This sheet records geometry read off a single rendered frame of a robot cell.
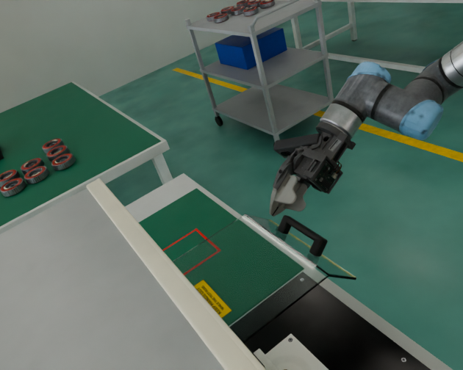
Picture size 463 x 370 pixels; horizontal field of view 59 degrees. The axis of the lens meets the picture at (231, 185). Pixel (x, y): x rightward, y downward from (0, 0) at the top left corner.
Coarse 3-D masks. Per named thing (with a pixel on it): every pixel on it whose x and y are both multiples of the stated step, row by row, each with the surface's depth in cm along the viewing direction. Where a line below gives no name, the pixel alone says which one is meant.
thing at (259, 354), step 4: (248, 348) 76; (252, 352) 75; (256, 352) 79; (260, 352) 79; (256, 356) 78; (260, 356) 78; (264, 356) 78; (260, 360) 77; (264, 360) 77; (268, 360) 77; (264, 364) 76; (268, 364) 76; (272, 364) 76; (268, 368) 76; (272, 368) 75; (276, 368) 75
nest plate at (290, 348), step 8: (288, 336) 91; (280, 344) 90; (288, 344) 90; (296, 344) 89; (272, 352) 89; (280, 352) 88; (288, 352) 88; (296, 352) 88; (304, 352) 87; (272, 360) 87; (280, 360) 87; (288, 360) 86; (296, 360) 86; (304, 360) 86; (312, 360) 85; (280, 368) 86; (288, 368) 85; (296, 368) 85; (304, 368) 84; (312, 368) 84; (320, 368) 83
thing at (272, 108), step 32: (256, 0) 314; (192, 32) 326; (224, 32) 281; (256, 32) 257; (320, 32) 287; (224, 64) 336; (256, 64) 269; (288, 64) 298; (256, 96) 358; (288, 96) 340; (320, 96) 324; (256, 128) 314; (288, 128) 300
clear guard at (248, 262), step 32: (256, 224) 81; (192, 256) 78; (224, 256) 76; (256, 256) 74; (288, 256) 72; (320, 256) 75; (224, 288) 70; (256, 288) 68; (288, 288) 66; (224, 320) 64; (256, 320) 62
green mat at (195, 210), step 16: (192, 192) 155; (176, 208) 149; (192, 208) 146; (208, 208) 144; (144, 224) 146; (160, 224) 144; (176, 224) 141; (192, 224) 139; (208, 224) 137; (224, 224) 134; (160, 240) 136; (176, 240) 134; (192, 240) 132; (176, 256) 128
